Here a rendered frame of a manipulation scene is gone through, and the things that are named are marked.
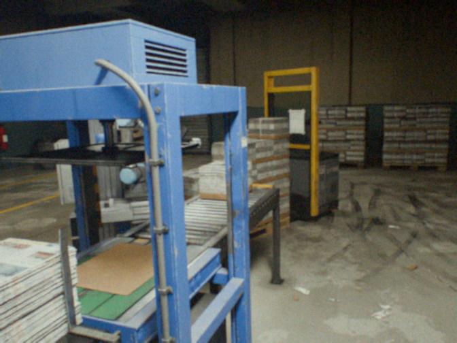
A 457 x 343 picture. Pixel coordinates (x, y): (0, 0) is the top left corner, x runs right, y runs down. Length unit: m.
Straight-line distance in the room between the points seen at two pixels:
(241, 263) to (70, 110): 0.98
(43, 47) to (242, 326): 1.42
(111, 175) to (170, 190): 2.10
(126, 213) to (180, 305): 1.76
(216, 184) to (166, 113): 1.71
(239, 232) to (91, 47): 0.96
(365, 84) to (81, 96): 9.23
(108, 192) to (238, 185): 1.72
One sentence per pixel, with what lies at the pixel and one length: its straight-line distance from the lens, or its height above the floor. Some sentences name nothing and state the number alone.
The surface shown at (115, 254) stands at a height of 0.80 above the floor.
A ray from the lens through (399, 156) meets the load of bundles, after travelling 8.57.
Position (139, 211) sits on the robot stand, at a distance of 3.07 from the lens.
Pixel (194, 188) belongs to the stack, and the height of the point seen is 0.73.
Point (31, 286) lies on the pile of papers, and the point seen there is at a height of 1.01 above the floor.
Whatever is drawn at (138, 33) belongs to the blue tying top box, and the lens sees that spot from 1.33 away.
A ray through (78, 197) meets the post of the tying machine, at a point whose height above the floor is 1.02.
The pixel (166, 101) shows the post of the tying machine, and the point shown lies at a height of 1.50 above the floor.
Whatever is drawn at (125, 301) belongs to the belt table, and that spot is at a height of 0.80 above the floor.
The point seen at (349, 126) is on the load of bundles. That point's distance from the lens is 8.57.
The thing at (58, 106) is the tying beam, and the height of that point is 1.49.
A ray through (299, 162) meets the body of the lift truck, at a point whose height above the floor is 0.71.
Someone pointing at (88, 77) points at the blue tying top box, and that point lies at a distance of 1.40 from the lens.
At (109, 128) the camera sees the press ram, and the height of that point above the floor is 1.40.
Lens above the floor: 1.49
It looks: 10 degrees down
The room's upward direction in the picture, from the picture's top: 2 degrees counter-clockwise
